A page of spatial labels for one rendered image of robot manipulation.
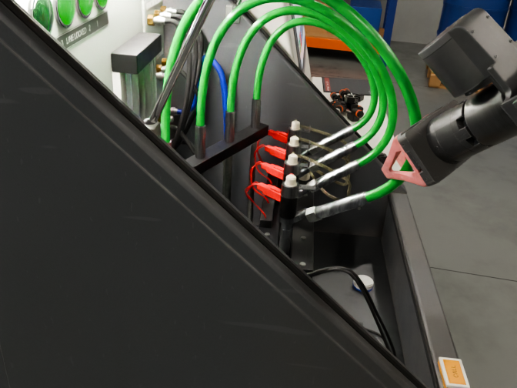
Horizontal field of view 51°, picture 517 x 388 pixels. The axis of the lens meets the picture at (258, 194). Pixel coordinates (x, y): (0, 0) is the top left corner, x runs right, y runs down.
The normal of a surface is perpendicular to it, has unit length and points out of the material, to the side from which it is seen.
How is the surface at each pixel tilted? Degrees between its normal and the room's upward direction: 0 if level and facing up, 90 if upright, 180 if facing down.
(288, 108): 90
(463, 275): 0
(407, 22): 90
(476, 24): 46
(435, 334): 0
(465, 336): 0
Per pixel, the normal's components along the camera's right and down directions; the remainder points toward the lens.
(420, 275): 0.06, -0.87
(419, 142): 0.41, -0.28
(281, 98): -0.09, 0.47
